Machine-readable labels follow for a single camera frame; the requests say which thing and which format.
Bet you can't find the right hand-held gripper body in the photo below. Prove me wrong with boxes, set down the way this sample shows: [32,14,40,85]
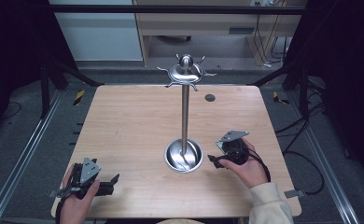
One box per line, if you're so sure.
[215,130,251,166]

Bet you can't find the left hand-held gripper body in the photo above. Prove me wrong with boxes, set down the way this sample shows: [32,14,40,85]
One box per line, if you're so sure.
[57,157,109,200]

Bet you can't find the person's right hand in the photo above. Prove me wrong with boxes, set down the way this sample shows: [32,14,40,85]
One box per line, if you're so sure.
[218,138,270,189]

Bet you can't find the person's left hand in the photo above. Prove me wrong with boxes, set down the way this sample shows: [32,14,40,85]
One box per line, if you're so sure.
[59,164,101,224]

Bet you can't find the stainless steel hook stand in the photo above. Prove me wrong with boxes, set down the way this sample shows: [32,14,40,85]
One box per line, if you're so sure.
[156,53,217,174]

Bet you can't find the yellow black tape piece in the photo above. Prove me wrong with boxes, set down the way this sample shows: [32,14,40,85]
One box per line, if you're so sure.
[272,91,290,105]
[73,89,87,107]

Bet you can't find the light wooden desk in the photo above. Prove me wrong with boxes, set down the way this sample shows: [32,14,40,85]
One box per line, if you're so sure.
[133,0,307,67]

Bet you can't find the white cabinet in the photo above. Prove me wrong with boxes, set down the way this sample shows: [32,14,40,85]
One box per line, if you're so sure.
[49,0,144,62]

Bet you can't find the black curtain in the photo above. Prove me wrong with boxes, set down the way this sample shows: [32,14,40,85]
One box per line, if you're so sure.
[282,0,364,189]
[0,0,79,145]

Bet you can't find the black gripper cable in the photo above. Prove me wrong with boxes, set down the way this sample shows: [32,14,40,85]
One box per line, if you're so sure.
[247,147,272,184]
[54,195,66,224]

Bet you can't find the aluminium floor rail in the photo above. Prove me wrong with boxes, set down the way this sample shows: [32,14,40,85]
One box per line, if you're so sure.
[0,90,64,224]
[287,91,362,224]

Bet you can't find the black floor cables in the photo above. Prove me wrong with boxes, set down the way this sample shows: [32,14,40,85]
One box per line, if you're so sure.
[274,101,327,196]

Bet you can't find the black metal frame stand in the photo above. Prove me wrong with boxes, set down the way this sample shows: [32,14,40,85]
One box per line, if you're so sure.
[250,60,313,121]
[39,59,105,119]

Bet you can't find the thin black floor cable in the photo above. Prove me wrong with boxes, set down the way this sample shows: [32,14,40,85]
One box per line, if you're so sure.
[1,101,22,121]

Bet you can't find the hanging black cables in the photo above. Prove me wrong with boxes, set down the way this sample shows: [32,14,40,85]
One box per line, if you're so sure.
[252,0,292,68]

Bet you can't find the black horizontal frame bar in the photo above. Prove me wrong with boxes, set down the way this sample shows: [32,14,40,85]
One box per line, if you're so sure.
[48,4,307,15]

